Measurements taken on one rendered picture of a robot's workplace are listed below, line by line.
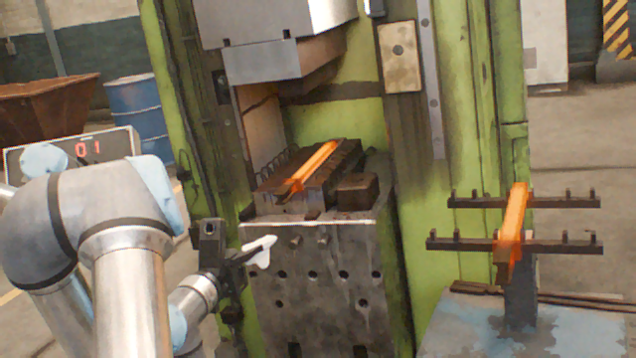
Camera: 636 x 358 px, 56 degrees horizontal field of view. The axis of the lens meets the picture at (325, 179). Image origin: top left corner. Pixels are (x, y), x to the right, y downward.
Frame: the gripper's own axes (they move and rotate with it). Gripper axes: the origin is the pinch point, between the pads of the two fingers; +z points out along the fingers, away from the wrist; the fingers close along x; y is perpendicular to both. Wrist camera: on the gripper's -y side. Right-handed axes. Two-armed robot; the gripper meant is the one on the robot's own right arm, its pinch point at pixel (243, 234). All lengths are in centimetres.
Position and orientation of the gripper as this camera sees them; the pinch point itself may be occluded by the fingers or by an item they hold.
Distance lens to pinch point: 129.3
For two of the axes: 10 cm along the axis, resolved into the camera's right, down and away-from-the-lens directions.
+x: 9.4, -0.5, -3.3
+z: 2.9, -3.5, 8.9
